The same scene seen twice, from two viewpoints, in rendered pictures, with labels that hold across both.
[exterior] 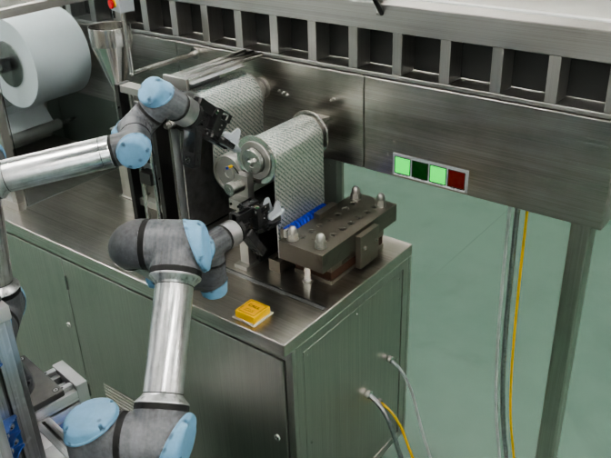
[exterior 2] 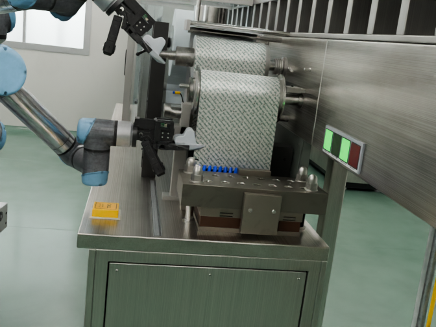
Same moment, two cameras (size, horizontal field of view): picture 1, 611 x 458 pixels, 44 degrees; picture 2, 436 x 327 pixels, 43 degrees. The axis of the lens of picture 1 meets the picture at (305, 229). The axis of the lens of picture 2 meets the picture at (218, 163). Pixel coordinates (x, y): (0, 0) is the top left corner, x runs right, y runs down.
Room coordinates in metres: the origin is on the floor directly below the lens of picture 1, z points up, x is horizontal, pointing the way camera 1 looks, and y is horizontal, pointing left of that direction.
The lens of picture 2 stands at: (0.85, -1.05, 1.41)
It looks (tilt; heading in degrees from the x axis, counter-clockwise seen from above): 13 degrees down; 42
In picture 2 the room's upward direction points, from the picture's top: 7 degrees clockwise
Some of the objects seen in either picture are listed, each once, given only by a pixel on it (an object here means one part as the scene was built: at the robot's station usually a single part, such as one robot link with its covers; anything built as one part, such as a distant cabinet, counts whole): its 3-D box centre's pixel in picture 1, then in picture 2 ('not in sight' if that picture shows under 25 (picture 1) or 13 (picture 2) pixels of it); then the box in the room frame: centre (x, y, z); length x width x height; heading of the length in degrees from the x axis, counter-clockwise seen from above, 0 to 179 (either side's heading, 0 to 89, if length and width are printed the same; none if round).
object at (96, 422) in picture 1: (97, 435); not in sight; (1.19, 0.45, 0.98); 0.13 x 0.12 x 0.14; 83
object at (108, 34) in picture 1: (110, 34); (210, 14); (2.55, 0.63, 1.50); 0.14 x 0.14 x 0.06
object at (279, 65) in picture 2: (255, 90); (274, 66); (2.41, 0.15, 1.34); 0.07 x 0.07 x 0.07; 52
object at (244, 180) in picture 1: (243, 222); (175, 151); (2.01, 0.19, 1.05); 0.06 x 0.05 x 0.31; 142
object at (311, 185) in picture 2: (380, 199); (312, 181); (2.14, -0.24, 1.05); 0.04 x 0.04 x 0.04
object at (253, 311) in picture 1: (252, 311); (106, 209); (1.74, 0.15, 0.91); 0.07 x 0.07 x 0.02; 52
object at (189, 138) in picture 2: (276, 209); (190, 139); (1.97, 0.08, 1.11); 0.09 x 0.03 x 0.06; 140
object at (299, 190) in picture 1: (300, 192); (234, 143); (2.08, 0.01, 1.11); 0.23 x 0.01 x 0.18; 142
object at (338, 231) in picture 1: (340, 230); (250, 191); (2.04, -0.11, 1.00); 0.40 x 0.16 x 0.06; 142
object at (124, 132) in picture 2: (228, 233); (125, 133); (1.83, 0.21, 1.11); 0.08 x 0.05 x 0.08; 52
